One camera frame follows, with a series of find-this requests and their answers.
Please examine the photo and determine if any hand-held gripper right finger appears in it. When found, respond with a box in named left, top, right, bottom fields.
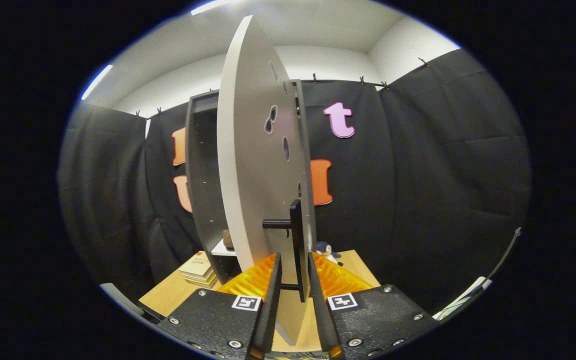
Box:
left=307, top=251, right=441, bottom=360

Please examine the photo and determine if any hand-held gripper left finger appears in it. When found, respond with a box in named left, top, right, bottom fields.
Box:
left=156, top=251, right=283, bottom=360

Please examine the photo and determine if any beige shoe cabinet door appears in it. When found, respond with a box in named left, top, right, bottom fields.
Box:
left=216, top=15, right=317, bottom=347

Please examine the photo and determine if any dark grey shoe cabinet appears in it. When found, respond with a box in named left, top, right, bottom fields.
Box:
left=184, top=79, right=319, bottom=286

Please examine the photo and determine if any penguin plush toy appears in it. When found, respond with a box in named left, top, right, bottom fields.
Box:
left=315, top=241, right=343, bottom=266

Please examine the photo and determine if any yellow edged book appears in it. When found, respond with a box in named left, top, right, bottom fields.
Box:
left=184, top=269, right=217, bottom=290

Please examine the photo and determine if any beige orange book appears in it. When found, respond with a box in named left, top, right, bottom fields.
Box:
left=179, top=250, right=214, bottom=275

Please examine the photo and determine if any white green object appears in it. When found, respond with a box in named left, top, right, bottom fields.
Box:
left=432, top=276, right=493, bottom=321

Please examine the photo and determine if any black backdrop cloth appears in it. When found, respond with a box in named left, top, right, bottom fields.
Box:
left=58, top=47, right=534, bottom=316

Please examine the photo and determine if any thin black bar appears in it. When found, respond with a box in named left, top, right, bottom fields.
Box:
left=483, top=226, right=523, bottom=288

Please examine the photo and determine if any narrow ceiling light strip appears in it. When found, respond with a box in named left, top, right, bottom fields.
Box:
left=80, top=64, right=114, bottom=101

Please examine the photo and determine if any wide ceiling light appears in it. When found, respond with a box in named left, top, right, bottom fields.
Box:
left=190, top=0, right=234, bottom=16

